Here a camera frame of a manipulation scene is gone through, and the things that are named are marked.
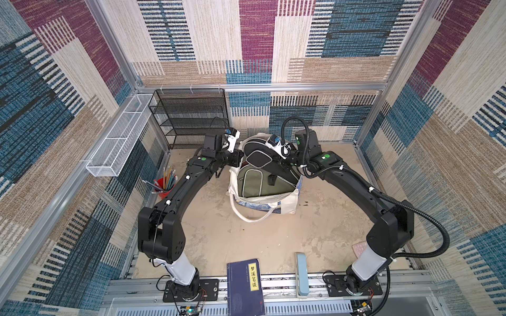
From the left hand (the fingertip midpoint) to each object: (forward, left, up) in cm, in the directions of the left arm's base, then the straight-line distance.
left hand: (244, 153), depth 85 cm
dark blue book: (-46, 0, -25) cm, 52 cm away
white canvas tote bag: (-18, -5, -14) cm, 24 cm away
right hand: (-4, -13, +1) cm, 14 cm away
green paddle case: (-8, -4, -10) cm, 13 cm away
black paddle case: (-7, -6, +7) cm, 12 cm away
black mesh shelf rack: (+32, +32, -4) cm, 45 cm away
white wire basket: (-11, +47, +9) cm, 50 cm away
